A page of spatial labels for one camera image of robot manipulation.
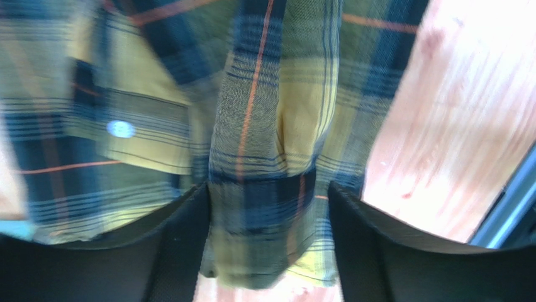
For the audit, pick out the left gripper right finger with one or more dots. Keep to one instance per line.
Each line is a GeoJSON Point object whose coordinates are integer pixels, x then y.
{"type": "Point", "coordinates": [380, 258]}

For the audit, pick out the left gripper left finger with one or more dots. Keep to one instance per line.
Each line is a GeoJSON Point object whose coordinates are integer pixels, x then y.
{"type": "Point", "coordinates": [156, 258]}

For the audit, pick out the yellow plaid long sleeve shirt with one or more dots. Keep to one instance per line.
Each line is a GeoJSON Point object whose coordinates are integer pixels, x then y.
{"type": "Point", "coordinates": [115, 108]}

